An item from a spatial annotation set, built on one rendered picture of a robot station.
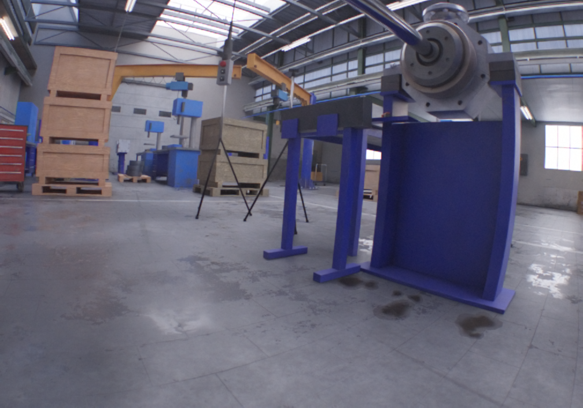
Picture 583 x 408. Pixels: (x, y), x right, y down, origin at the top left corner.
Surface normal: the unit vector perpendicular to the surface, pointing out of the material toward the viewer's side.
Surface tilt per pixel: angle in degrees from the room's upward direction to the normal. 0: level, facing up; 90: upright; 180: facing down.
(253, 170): 90
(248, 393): 0
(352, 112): 90
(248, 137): 90
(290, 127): 90
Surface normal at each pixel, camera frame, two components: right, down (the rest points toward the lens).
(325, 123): -0.77, -0.02
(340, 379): 0.07, -1.00
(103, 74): 0.62, 0.09
